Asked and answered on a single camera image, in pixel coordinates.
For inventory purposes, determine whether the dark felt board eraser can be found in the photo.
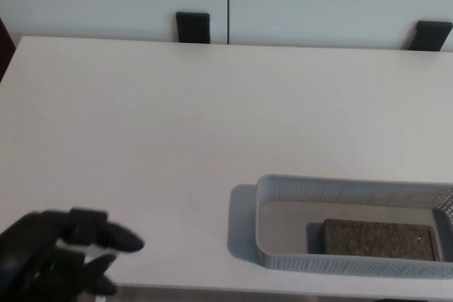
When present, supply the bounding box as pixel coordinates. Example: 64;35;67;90
321;219;442;262

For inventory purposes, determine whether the black cabinet bracket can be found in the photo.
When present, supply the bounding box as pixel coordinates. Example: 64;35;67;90
176;11;210;44
406;21;453;52

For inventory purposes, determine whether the dark brown furniture piece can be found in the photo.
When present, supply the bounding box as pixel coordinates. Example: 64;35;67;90
0;17;17;83

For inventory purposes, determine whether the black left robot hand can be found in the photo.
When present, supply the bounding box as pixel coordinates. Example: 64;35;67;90
0;207;145;302

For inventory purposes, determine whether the grey plastic mesh basket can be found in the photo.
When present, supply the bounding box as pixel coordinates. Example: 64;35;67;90
255;173;453;278

